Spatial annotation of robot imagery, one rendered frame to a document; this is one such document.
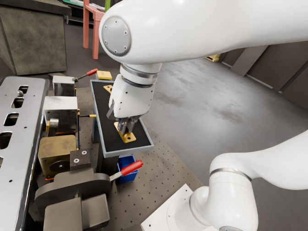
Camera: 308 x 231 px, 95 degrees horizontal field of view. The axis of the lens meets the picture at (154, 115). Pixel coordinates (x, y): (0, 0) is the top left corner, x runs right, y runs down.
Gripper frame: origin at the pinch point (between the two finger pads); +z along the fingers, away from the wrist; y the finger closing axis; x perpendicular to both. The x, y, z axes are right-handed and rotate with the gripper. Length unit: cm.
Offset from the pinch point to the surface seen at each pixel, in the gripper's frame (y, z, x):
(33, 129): 22.8, 18.5, -23.4
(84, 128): 0, 49, -48
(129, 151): 1.8, 2.3, 7.0
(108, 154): 7.1, 2.3, 6.1
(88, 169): 10.9, 10.5, 3.9
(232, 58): -886, 75, -415
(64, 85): 9.5, 14.2, -45.9
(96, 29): -93, 51, -344
